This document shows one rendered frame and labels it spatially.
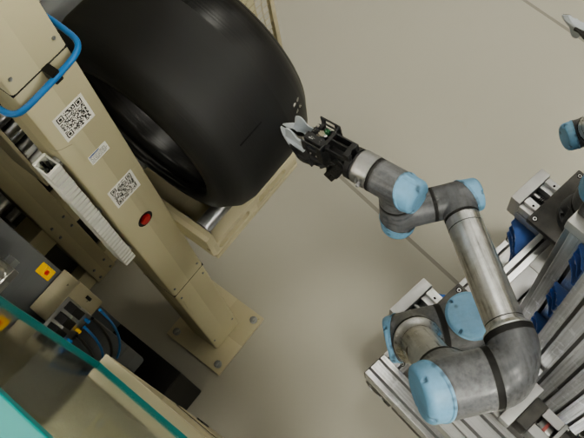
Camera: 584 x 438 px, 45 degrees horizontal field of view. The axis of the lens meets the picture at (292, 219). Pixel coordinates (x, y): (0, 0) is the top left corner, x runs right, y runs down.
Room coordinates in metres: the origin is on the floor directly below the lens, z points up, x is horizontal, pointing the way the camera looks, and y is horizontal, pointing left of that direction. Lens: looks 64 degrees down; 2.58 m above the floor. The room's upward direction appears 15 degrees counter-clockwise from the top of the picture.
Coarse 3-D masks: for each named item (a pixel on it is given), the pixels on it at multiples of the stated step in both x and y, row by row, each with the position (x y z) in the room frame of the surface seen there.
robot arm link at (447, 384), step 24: (408, 312) 0.48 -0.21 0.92; (432, 312) 0.46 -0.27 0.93; (384, 336) 0.44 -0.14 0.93; (408, 336) 0.40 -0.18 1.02; (432, 336) 0.37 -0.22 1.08; (408, 360) 0.34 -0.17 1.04; (432, 360) 0.28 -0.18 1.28; (456, 360) 0.27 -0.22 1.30; (480, 360) 0.25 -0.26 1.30; (432, 384) 0.23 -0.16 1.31; (456, 384) 0.22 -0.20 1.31; (480, 384) 0.21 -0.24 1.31; (432, 408) 0.20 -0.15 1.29; (456, 408) 0.19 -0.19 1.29; (480, 408) 0.18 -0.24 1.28
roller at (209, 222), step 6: (210, 210) 0.89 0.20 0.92; (216, 210) 0.88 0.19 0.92; (222, 210) 0.88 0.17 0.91; (228, 210) 0.89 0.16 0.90; (204, 216) 0.87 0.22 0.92; (210, 216) 0.87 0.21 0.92; (216, 216) 0.87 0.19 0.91; (222, 216) 0.87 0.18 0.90; (198, 222) 0.86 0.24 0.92; (204, 222) 0.86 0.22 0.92; (210, 222) 0.85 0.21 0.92; (216, 222) 0.86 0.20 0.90; (204, 228) 0.84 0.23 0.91; (210, 228) 0.84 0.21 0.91
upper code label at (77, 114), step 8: (80, 96) 0.86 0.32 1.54; (72, 104) 0.84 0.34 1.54; (80, 104) 0.85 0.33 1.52; (88, 104) 0.86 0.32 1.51; (64, 112) 0.83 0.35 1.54; (72, 112) 0.84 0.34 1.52; (80, 112) 0.85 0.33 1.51; (88, 112) 0.85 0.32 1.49; (56, 120) 0.82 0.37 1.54; (64, 120) 0.83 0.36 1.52; (72, 120) 0.83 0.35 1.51; (80, 120) 0.84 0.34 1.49; (88, 120) 0.85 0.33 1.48; (64, 128) 0.82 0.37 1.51; (72, 128) 0.83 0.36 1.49; (80, 128) 0.84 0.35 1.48; (64, 136) 0.81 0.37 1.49; (72, 136) 0.82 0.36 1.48
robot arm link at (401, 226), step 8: (432, 200) 0.61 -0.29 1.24; (424, 208) 0.60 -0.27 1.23; (432, 208) 0.59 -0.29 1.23; (384, 216) 0.60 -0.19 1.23; (392, 216) 0.59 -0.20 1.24; (400, 216) 0.59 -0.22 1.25; (408, 216) 0.59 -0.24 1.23; (416, 216) 0.59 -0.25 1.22; (424, 216) 0.59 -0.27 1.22; (432, 216) 0.58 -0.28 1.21; (384, 224) 0.60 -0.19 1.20; (392, 224) 0.59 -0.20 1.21; (400, 224) 0.58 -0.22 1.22; (408, 224) 0.58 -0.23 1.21; (416, 224) 0.58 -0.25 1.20; (384, 232) 0.60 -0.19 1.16; (392, 232) 0.58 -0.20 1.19; (400, 232) 0.58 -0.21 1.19; (408, 232) 0.58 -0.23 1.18
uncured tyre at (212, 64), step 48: (96, 0) 1.16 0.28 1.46; (144, 0) 1.09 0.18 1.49; (192, 0) 1.07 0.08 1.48; (96, 48) 1.03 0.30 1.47; (144, 48) 0.98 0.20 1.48; (192, 48) 0.97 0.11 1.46; (240, 48) 0.97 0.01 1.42; (144, 96) 0.91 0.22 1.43; (192, 96) 0.88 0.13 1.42; (240, 96) 0.89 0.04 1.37; (288, 96) 0.91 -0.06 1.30; (144, 144) 1.12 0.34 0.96; (192, 144) 0.82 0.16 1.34; (288, 144) 0.87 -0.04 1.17; (192, 192) 0.90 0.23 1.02; (240, 192) 0.79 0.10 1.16
